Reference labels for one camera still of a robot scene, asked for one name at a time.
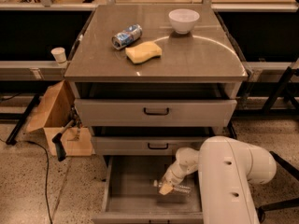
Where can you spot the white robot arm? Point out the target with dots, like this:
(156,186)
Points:
(226,168)

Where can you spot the grey top drawer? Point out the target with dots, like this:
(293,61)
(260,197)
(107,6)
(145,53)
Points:
(155,113)

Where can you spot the black handled tool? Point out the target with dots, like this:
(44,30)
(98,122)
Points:
(57,141)

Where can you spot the cardboard box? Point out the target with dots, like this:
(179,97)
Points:
(52,114)

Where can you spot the grey middle drawer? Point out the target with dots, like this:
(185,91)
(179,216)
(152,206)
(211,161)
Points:
(144,145)

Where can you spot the grey open bottom drawer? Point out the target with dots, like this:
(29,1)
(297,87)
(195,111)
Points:
(131,198)

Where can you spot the grey drawer cabinet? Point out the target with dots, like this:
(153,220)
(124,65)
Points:
(201,65)

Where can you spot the yellow sponge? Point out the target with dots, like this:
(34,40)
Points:
(143,52)

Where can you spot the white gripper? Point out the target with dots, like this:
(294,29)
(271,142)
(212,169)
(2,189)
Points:
(171,177)

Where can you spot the grey workbench rail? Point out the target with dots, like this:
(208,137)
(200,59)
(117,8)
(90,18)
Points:
(31,71)

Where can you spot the crushed blue soda can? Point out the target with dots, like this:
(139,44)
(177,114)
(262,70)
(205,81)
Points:
(127,36)

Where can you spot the clear plastic water bottle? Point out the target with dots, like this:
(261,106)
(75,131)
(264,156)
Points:
(178,188)

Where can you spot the white paper cup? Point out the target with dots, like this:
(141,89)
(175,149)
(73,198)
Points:
(59,56)

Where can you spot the white bowl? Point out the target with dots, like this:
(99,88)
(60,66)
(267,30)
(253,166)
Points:
(183,20)

